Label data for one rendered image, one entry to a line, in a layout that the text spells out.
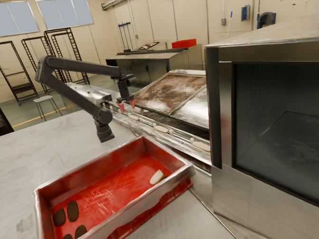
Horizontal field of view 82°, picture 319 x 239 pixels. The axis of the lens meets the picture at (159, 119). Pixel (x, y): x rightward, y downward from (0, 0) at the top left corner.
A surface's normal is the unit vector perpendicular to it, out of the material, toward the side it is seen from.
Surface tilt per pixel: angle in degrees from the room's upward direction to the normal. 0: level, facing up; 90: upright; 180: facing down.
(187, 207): 0
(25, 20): 90
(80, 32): 90
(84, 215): 0
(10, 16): 90
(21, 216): 0
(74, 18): 90
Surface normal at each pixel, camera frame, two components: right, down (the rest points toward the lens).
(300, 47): -0.75, 0.40
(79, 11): 0.64, 0.23
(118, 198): -0.17, -0.88
